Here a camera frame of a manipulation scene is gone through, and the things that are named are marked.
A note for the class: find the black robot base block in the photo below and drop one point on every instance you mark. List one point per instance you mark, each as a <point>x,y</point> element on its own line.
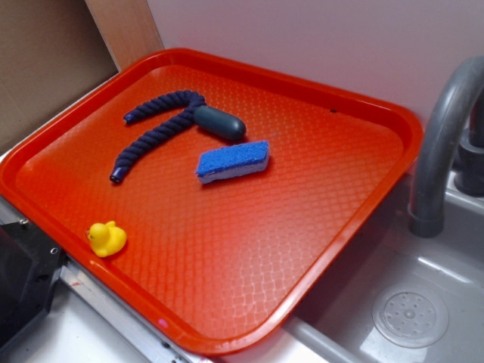
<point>30,268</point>

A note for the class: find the yellow rubber duck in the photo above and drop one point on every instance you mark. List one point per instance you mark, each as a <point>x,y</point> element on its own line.
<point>106,239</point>

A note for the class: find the blue sponge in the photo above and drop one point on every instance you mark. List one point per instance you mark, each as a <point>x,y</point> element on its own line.
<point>233,161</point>

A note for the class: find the light wooden board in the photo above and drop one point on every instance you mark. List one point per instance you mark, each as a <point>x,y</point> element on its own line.
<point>127,28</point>

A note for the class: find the grey plastic sink basin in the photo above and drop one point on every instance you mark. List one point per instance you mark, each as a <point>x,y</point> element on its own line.
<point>393,297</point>

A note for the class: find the dark grey faucet knob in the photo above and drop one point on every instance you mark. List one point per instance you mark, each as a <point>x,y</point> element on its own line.
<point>469,157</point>

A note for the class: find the brown cardboard panel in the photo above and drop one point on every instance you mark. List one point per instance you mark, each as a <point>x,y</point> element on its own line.
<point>52,54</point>

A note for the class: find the grey faucet spout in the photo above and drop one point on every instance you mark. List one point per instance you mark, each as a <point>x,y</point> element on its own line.
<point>449,118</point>

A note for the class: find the navy rope toy grey handle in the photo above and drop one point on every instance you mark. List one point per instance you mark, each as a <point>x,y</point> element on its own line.
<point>192,110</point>

